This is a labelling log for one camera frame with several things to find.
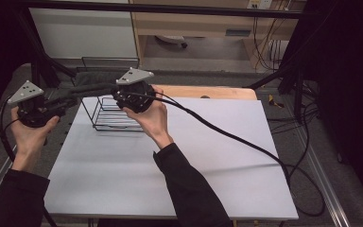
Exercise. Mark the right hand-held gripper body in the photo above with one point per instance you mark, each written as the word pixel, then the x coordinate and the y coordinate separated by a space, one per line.
pixel 135 94

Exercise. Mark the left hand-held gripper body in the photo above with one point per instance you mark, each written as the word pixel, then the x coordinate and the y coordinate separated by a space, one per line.
pixel 31 110

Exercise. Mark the person's left hand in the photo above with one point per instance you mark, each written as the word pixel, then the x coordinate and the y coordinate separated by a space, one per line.
pixel 31 142

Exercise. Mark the person's right hand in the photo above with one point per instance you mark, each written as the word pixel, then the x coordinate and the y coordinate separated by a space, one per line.
pixel 152 121

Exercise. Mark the white cabinet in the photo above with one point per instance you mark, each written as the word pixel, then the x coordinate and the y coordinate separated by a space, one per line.
pixel 82 31

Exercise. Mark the wooden table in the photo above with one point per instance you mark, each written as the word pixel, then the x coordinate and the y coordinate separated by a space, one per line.
pixel 208 92

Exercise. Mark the light wooden desk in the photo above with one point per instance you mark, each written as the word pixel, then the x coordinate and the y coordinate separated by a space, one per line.
pixel 201 23

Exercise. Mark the white table board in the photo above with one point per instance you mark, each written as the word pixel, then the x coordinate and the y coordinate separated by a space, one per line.
pixel 220 176

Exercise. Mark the yellow black tape strip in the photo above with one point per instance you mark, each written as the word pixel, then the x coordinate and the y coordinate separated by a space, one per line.
pixel 274 101

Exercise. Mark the white power strip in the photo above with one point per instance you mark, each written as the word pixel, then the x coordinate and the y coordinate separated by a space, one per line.
pixel 260 3

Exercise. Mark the black metal frame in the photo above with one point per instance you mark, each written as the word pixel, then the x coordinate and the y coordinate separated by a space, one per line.
pixel 170 8

